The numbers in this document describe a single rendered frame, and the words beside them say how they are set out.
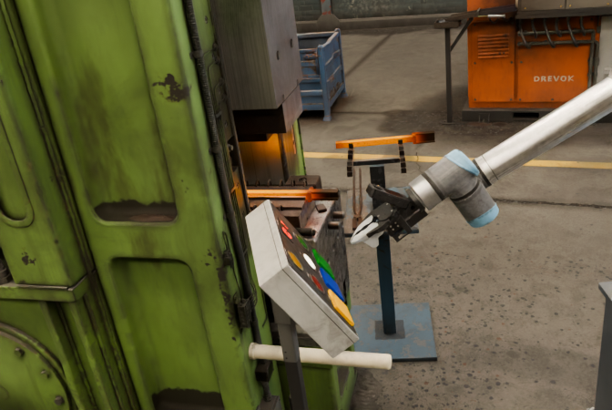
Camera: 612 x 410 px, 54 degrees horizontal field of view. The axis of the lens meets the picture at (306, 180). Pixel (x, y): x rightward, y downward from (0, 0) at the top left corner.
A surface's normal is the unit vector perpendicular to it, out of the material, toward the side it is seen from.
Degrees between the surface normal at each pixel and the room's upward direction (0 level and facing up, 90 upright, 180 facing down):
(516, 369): 0
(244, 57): 90
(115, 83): 89
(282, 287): 90
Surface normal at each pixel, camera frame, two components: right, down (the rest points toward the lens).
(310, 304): 0.18, 0.39
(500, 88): -0.36, 0.43
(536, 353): -0.12, -0.90
